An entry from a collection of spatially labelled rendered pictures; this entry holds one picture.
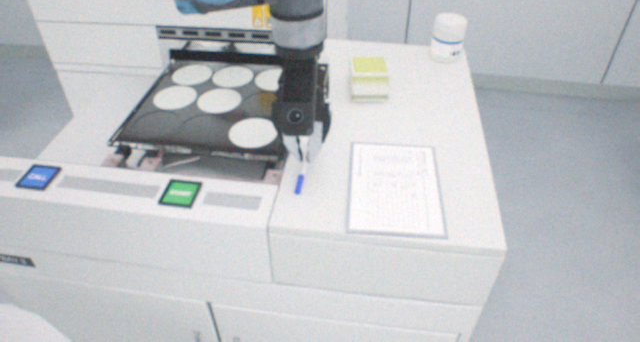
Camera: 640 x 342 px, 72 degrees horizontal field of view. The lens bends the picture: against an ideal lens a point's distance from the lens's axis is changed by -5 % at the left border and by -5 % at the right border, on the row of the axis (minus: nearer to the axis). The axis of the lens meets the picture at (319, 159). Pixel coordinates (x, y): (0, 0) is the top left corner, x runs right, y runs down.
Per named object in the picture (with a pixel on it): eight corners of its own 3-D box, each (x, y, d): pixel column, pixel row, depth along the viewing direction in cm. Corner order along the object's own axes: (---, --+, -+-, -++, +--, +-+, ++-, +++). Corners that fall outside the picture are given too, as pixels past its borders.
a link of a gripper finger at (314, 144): (329, 145, 81) (326, 100, 75) (325, 167, 76) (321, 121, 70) (312, 145, 81) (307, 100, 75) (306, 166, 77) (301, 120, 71)
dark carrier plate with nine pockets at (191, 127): (177, 62, 120) (177, 60, 119) (306, 70, 116) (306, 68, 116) (116, 141, 94) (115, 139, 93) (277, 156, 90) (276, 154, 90)
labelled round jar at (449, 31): (428, 48, 110) (434, 11, 104) (458, 51, 109) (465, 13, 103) (430, 62, 105) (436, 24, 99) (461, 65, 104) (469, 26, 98)
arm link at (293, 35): (320, 22, 59) (259, 21, 60) (322, 54, 62) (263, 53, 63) (327, 1, 65) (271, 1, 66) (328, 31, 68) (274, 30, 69)
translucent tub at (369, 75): (348, 83, 97) (349, 55, 93) (383, 83, 97) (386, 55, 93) (350, 103, 92) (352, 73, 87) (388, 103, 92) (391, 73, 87)
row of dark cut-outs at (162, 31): (158, 35, 121) (157, 26, 119) (321, 43, 116) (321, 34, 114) (158, 36, 120) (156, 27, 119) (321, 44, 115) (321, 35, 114)
